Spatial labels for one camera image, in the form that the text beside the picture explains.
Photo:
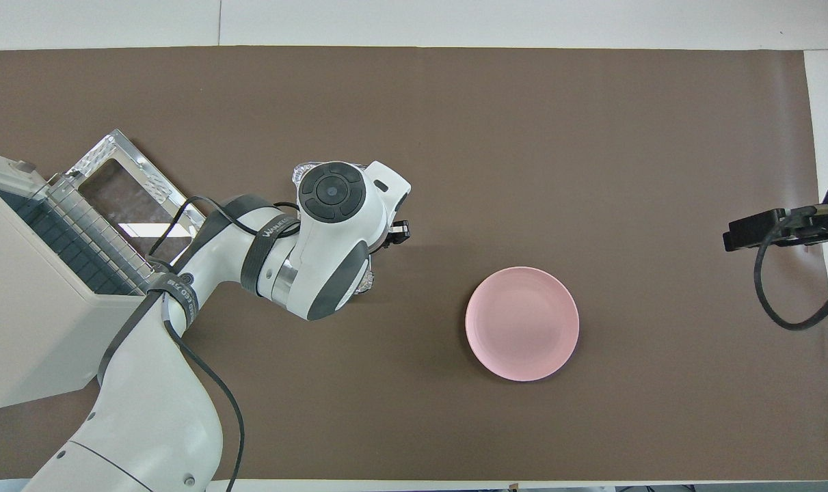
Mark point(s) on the aluminium foil tray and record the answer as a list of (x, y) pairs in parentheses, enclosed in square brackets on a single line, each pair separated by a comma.
[(367, 281)]

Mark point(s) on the metal oven rack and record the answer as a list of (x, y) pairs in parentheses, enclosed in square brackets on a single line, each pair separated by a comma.
[(78, 239)]

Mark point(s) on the white toaster oven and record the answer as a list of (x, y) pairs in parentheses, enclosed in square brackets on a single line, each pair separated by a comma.
[(37, 328)]

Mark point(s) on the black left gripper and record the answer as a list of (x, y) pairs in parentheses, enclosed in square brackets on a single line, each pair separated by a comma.
[(398, 232)]

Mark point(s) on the pink round plate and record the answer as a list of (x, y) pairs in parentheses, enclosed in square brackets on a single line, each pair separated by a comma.
[(523, 324)]

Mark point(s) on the glass oven door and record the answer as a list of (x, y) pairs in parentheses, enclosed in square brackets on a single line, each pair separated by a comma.
[(133, 198)]

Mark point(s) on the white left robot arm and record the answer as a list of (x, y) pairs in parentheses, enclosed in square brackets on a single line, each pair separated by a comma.
[(154, 410)]

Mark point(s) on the brown table mat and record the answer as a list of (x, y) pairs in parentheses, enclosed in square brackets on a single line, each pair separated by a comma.
[(523, 137)]

